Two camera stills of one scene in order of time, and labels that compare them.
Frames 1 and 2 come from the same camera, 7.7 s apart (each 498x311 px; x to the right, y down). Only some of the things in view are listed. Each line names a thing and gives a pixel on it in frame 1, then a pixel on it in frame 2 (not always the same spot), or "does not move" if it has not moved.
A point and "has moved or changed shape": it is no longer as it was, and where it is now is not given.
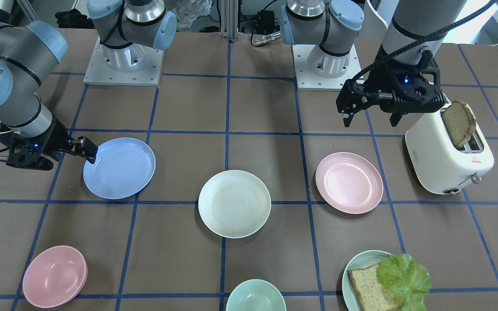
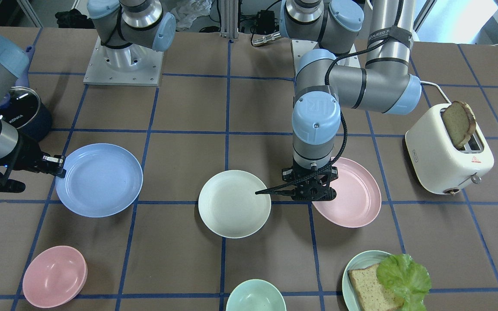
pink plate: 349,183 has moved or changed shape
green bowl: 256,295 does not move
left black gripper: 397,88 to 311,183
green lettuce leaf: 408,278 does not move
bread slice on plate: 371,295 does not move
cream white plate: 234,204 does not move
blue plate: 121,168 has moved or changed shape
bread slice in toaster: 460,122 does not move
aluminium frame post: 229,19 does not move
